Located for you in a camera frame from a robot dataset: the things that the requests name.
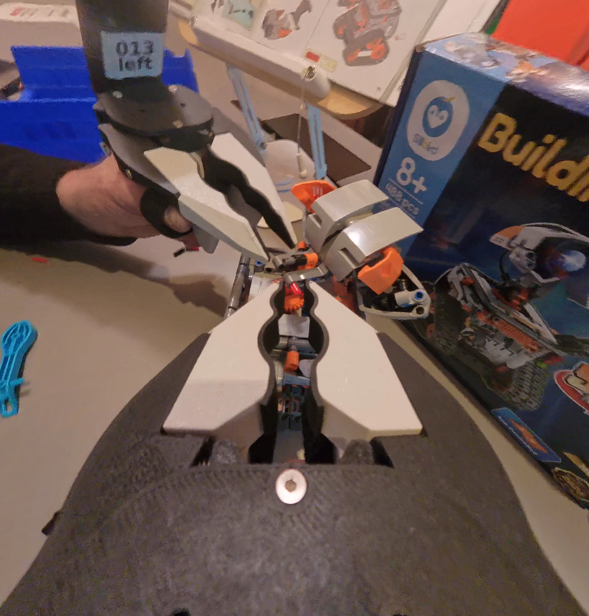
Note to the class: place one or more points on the grey orange brick toy robot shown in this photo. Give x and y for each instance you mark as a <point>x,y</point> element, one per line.
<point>352,226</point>

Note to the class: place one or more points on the person's left hand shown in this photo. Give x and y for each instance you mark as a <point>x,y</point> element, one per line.
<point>101,202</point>

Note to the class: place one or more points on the white box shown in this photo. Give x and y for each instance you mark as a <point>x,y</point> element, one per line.
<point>29,21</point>

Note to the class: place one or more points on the dark blue robot kit box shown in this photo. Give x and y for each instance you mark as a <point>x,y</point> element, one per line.
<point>467,231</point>

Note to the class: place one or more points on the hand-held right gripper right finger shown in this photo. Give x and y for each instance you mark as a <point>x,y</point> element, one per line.
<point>366,385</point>

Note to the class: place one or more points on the orange box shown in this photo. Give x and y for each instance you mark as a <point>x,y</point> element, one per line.
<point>549,29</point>

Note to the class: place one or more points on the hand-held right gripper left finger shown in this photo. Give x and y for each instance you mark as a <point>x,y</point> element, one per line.
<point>217,385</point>

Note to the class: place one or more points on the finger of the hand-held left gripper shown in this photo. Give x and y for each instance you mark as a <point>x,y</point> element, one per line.
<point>212,211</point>
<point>246,168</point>

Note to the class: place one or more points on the small black red pin piece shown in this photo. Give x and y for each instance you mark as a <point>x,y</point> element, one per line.
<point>186,250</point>

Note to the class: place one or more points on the blue plastic bin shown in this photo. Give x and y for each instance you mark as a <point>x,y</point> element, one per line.
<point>49,120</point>

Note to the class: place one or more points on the person's left forearm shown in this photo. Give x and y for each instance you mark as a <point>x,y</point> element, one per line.
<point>20,192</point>

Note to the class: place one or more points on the turquoise plastic brick tool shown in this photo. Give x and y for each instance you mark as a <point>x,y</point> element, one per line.
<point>12,356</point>

